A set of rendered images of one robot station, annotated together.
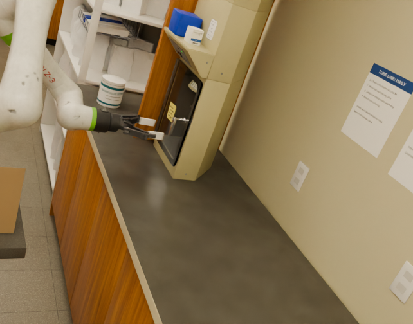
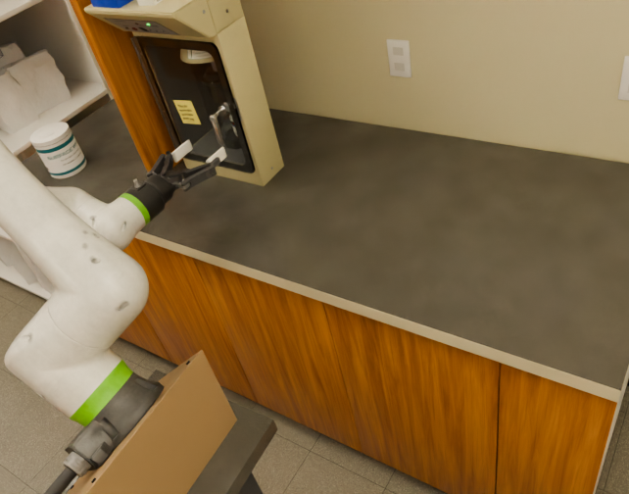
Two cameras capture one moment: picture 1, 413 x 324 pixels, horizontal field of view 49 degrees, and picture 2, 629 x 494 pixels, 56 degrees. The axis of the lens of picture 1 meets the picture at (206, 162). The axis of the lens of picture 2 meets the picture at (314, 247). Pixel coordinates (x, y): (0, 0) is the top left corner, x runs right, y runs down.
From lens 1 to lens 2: 0.58 m
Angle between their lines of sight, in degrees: 22
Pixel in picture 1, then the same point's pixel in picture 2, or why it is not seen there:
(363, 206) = (521, 33)
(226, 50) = not seen: outside the picture
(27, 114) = (141, 290)
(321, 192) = (447, 57)
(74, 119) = (124, 230)
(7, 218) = (222, 415)
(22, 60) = (52, 230)
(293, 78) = not seen: outside the picture
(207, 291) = (468, 271)
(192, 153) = (263, 139)
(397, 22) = not seen: outside the picture
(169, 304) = (463, 321)
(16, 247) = (264, 429)
